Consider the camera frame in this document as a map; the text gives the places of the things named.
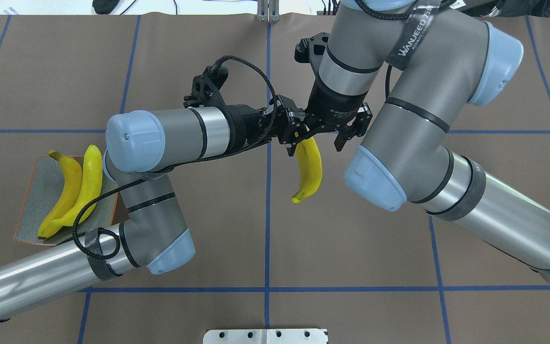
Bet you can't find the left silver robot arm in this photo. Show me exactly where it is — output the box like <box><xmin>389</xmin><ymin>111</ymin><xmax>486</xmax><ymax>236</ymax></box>
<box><xmin>0</xmin><ymin>91</ymin><xmax>304</xmax><ymax>323</ymax></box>

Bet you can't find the grey square plate orange rim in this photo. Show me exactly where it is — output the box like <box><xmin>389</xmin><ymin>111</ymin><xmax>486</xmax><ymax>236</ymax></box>
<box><xmin>14</xmin><ymin>155</ymin><xmax>128</xmax><ymax>246</ymax></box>

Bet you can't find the black cloth bundle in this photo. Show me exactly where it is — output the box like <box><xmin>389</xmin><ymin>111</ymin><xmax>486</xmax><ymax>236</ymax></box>
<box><xmin>91</xmin><ymin>0</ymin><xmax>120</xmax><ymax>15</ymax></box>

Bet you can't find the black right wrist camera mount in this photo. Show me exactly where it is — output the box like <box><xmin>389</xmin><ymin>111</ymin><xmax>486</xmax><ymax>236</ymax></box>
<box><xmin>293</xmin><ymin>32</ymin><xmax>329</xmax><ymax>68</ymax></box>

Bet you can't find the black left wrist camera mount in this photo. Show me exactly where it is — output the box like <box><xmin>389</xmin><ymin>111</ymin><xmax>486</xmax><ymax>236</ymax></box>
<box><xmin>183</xmin><ymin>65</ymin><xmax>229</xmax><ymax>110</ymax></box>

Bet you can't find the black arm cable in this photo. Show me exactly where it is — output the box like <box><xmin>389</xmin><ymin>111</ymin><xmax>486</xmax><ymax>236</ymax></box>
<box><xmin>351</xmin><ymin>0</ymin><xmax>452</xmax><ymax>101</ymax></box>
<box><xmin>72</xmin><ymin>55</ymin><xmax>277</xmax><ymax>260</ymax></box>

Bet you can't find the brown paper table mat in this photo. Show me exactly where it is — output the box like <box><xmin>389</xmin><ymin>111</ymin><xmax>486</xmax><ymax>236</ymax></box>
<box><xmin>0</xmin><ymin>13</ymin><xmax>550</xmax><ymax>344</ymax></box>

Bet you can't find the aluminium frame post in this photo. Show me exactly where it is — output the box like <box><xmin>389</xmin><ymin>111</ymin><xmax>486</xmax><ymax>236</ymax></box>
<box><xmin>257</xmin><ymin>0</ymin><xmax>280</xmax><ymax>23</ymax></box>

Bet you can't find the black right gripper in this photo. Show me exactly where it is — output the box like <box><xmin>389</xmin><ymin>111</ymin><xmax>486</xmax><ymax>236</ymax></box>
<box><xmin>286</xmin><ymin>81</ymin><xmax>373</xmax><ymax>156</ymax></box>

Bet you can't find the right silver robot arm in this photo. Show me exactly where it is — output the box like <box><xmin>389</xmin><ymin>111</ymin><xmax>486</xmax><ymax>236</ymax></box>
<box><xmin>295</xmin><ymin>0</ymin><xmax>550</xmax><ymax>284</ymax></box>

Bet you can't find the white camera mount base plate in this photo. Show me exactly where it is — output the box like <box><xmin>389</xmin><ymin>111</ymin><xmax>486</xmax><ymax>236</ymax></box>
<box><xmin>202</xmin><ymin>328</ymin><xmax>329</xmax><ymax>344</ymax></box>

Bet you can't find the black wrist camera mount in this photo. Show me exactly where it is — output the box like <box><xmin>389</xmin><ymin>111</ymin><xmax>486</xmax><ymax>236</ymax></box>
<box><xmin>293</xmin><ymin>32</ymin><xmax>329</xmax><ymax>68</ymax></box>
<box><xmin>183</xmin><ymin>65</ymin><xmax>229</xmax><ymax>110</ymax></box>

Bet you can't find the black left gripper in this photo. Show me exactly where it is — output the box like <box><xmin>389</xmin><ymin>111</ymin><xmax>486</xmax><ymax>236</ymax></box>
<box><xmin>227</xmin><ymin>95</ymin><xmax>306</xmax><ymax>152</ymax></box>

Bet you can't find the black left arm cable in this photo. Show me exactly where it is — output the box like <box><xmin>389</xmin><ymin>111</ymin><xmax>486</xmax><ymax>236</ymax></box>
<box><xmin>72</xmin><ymin>55</ymin><xmax>277</xmax><ymax>260</ymax></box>

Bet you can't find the yellow banana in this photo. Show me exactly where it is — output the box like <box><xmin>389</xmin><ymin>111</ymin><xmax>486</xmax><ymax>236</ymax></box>
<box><xmin>37</xmin><ymin>150</ymin><xmax>83</xmax><ymax>239</ymax></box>
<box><xmin>51</xmin><ymin>144</ymin><xmax>103</xmax><ymax>227</ymax></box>
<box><xmin>292</xmin><ymin>137</ymin><xmax>323</xmax><ymax>204</ymax></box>

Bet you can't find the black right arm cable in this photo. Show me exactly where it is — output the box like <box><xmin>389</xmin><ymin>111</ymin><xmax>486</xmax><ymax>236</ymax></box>
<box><xmin>351</xmin><ymin>0</ymin><xmax>452</xmax><ymax>101</ymax></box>

